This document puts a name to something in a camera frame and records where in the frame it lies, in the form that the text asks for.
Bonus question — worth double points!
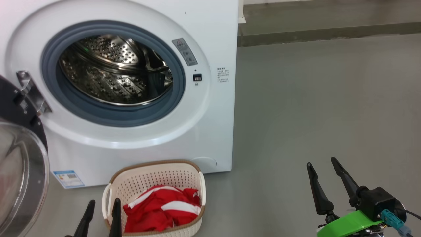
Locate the cream basket with brown rim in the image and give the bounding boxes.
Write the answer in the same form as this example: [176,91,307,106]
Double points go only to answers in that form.
[102,160,206,237]

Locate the silver door hinge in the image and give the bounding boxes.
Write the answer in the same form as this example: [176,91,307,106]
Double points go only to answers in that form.
[16,70,52,116]

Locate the round white filter cover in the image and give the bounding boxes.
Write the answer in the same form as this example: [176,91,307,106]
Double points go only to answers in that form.
[192,157,217,173]

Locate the teal cable connector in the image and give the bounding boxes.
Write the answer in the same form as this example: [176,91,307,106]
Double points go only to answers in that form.
[381,209,411,237]

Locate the grey warning sticker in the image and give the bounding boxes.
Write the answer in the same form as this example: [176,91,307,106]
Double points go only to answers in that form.
[172,38,198,66]

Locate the white front-load washing machine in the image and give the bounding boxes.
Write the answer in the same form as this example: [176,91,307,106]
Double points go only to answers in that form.
[0,0,239,189]

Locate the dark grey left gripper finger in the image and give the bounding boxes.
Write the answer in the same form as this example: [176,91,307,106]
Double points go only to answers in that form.
[73,200,96,237]
[109,198,122,237]

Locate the blue energy label sticker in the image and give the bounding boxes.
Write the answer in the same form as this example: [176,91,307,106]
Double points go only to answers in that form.
[53,170,85,189]

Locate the round black glass washer door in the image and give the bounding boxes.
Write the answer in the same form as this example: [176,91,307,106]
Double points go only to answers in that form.
[0,75,50,237]

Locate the red and white garment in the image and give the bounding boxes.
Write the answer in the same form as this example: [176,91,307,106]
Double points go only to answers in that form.
[123,185,201,233]

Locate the perforated steel washer drum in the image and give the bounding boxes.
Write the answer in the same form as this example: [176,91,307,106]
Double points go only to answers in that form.
[59,34,174,106]

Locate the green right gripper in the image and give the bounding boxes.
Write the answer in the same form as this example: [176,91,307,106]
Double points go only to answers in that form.
[307,157,385,237]

